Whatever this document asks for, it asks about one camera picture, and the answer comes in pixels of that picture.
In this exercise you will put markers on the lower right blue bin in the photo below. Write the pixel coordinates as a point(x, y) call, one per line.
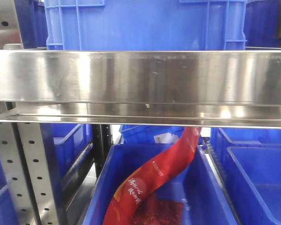
point(250, 163)

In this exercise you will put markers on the red snack bag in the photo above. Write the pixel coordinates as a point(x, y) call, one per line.
point(145, 180)

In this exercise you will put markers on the perforated steel rack post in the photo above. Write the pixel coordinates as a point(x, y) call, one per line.
point(29, 161)

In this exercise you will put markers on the stainless steel shelf rail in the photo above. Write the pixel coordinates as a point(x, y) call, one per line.
point(193, 88)

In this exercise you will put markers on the upper blue bin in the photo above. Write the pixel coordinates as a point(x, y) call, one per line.
point(150, 25)

